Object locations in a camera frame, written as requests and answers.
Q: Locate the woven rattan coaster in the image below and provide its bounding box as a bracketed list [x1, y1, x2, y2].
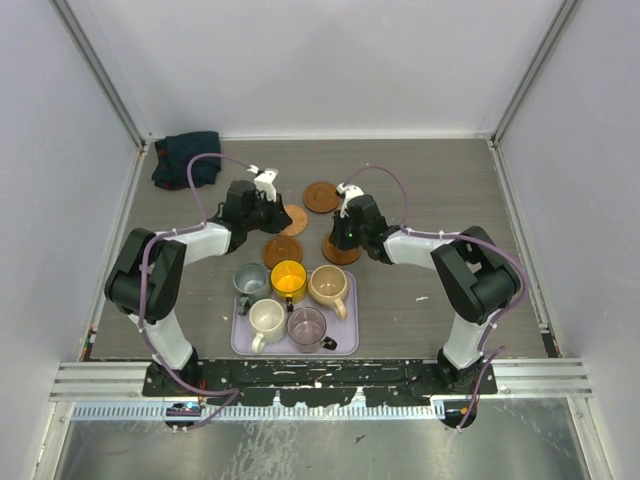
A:
[280, 204, 308, 237]

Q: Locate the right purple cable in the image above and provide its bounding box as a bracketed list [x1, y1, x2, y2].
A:
[341, 165, 530, 435]

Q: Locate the beige ceramic mug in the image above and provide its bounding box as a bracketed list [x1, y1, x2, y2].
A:
[308, 265, 349, 320]

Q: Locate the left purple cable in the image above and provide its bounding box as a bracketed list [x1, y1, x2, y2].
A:
[138, 153, 259, 435]

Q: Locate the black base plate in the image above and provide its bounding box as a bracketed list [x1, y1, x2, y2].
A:
[142, 357, 499, 407]

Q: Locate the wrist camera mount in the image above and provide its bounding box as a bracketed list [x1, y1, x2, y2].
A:
[247, 165, 279, 202]
[336, 182, 364, 218]

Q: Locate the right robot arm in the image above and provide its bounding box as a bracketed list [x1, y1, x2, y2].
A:
[329, 186, 522, 394]

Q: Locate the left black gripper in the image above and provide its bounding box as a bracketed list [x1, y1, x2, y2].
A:
[243, 191, 292, 235]

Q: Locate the left aluminium frame post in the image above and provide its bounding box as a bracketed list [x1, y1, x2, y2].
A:
[50, 0, 147, 149]

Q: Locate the clear purple glass mug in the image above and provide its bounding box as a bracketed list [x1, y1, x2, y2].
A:
[287, 307, 338, 354]

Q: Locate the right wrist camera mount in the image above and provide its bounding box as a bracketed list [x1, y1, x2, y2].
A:
[336, 182, 364, 218]

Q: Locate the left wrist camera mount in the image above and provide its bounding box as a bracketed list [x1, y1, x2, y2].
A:
[247, 165, 279, 202]

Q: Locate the brown wooden coaster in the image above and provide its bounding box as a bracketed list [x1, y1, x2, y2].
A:
[303, 181, 340, 214]
[262, 235, 304, 269]
[321, 233, 361, 266]

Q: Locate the grey ceramic mug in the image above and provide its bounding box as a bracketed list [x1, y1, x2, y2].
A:
[233, 263, 272, 316]

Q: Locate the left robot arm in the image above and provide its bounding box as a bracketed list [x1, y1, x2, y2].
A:
[104, 180, 293, 396]

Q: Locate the right aluminium frame post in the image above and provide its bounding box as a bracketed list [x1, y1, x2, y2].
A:
[490, 0, 583, 147]

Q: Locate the white ceramic mug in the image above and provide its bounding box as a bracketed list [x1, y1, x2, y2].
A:
[249, 299, 287, 354]

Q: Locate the dark folded cloth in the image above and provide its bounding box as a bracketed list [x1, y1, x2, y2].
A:
[152, 131, 221, 190]

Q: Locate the aluminium frame post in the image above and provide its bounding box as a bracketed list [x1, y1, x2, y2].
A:
[490, 0, 583, 147]
[50, 0, 147, 149]

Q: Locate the aluminium front rail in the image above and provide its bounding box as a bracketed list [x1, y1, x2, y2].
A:
[50, 358, 593, 405]

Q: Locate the yellow glass mug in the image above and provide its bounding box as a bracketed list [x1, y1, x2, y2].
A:
[270, 260, 308, 312]

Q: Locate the purple cable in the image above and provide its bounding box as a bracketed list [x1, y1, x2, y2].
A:
[138, 153, 259, 435]
[341, 165, 530, 435]

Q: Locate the lavender plastic tray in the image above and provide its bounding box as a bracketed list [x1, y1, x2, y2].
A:
[230, 269, 361, 356]

